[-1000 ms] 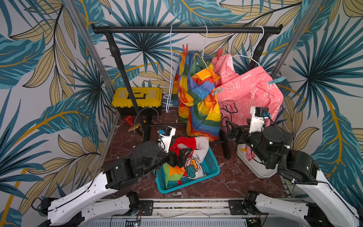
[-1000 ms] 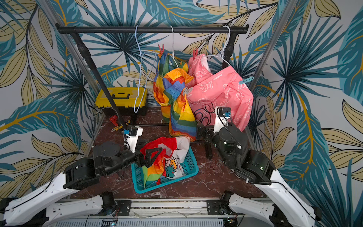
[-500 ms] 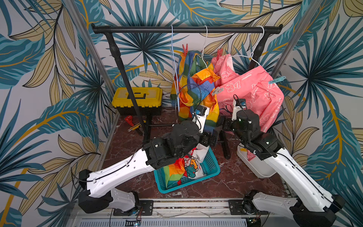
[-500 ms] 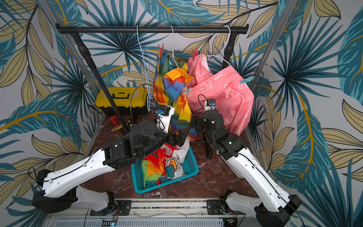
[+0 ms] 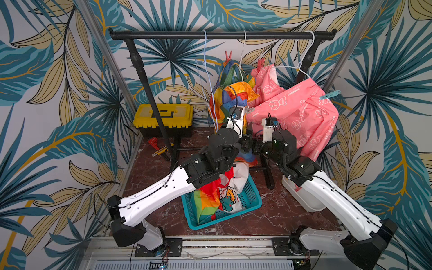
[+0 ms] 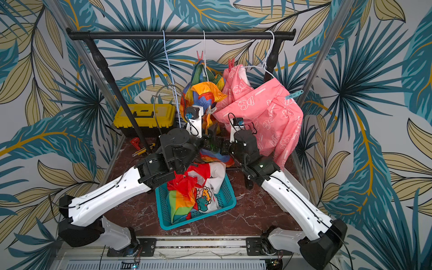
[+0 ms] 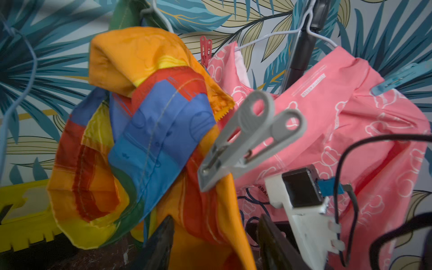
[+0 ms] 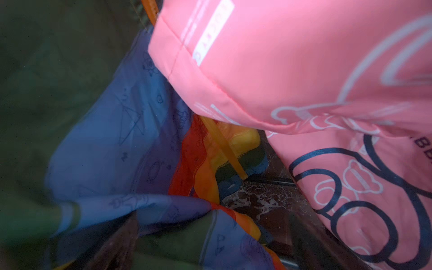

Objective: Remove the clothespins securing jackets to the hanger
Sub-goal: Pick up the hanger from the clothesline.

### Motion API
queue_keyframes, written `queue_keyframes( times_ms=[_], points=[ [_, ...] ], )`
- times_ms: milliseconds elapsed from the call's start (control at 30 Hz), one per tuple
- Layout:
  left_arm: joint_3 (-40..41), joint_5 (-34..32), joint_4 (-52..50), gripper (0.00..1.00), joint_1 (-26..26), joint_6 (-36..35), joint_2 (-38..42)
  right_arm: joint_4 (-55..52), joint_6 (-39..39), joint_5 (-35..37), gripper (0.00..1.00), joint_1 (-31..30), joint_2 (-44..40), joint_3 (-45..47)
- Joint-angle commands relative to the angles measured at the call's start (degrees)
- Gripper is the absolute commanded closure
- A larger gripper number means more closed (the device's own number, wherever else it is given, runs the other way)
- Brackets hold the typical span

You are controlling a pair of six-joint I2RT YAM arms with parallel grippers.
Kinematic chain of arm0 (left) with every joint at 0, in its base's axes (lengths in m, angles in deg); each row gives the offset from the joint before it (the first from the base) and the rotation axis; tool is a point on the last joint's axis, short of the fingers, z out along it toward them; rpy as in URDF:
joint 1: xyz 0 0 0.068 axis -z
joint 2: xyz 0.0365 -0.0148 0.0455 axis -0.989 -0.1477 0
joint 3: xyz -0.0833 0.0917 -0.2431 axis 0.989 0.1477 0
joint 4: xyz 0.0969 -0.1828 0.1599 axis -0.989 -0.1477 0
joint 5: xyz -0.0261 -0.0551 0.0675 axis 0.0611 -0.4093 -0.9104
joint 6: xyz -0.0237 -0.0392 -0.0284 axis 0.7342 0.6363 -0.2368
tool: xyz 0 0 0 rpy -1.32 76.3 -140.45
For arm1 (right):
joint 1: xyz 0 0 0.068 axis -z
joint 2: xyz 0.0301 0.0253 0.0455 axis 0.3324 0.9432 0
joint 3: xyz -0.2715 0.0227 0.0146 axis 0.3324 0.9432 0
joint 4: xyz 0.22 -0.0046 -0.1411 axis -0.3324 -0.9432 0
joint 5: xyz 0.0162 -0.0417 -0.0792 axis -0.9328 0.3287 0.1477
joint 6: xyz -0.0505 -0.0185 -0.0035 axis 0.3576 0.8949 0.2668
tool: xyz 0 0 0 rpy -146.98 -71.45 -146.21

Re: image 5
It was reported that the grey clothespin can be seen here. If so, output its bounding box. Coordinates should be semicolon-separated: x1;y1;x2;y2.
245;107;255;114

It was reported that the red rainbow kids jacket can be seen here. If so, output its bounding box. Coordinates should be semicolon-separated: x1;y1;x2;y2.
190;162;249;225

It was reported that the rainbow striped jacket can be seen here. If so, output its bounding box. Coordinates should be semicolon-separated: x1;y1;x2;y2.
207;60;261;168

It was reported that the pink hooded jacket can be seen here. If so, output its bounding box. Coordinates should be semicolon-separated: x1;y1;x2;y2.
246;65;339;161

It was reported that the red clothespin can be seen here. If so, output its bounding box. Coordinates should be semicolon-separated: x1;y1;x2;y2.
223;51;232;66
256;58;266;72

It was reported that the light blue wire hanger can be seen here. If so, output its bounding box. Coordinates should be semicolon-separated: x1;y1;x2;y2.
202;30;218;131

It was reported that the white wire hanger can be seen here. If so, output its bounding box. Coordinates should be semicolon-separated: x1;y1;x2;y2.
238;30;247;82
275;30;316;79

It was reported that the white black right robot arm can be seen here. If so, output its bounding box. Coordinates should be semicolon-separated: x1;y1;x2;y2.
251;130;398;270

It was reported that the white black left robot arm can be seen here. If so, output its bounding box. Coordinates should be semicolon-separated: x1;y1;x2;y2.
107;128;241;250

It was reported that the teal plastic basket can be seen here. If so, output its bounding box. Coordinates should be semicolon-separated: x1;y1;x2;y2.
181;175;262;231

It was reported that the yellow black toolbox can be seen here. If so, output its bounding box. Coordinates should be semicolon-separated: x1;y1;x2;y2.
133;104;194;138

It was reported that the white plastic tray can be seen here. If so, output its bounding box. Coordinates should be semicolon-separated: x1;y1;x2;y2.
282;176;326;213

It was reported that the red clothespin on pink jacket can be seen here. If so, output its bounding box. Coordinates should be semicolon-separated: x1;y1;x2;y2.
256;58;266;72

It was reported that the teal clothespin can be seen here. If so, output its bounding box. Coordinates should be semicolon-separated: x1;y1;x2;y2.
319;90;341;100

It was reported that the black clothes rack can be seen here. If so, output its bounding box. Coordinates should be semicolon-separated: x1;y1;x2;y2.
108;27;338;190

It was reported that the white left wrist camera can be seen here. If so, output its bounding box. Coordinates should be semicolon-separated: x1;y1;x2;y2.
226;106;245;138

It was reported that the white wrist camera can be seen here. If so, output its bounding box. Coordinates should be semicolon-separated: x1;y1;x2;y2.
226;106;245;138
262;117;278;142

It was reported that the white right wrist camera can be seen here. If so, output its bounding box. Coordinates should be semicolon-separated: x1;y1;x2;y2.
262;117;278;142

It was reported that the yellow handled tool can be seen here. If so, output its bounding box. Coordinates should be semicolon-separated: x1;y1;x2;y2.
152;145;168;157

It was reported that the red handled tool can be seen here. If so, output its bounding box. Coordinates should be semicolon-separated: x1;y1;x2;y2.
148;137;170;161

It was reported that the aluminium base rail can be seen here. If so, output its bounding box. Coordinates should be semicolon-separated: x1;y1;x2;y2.
79;236;357;270

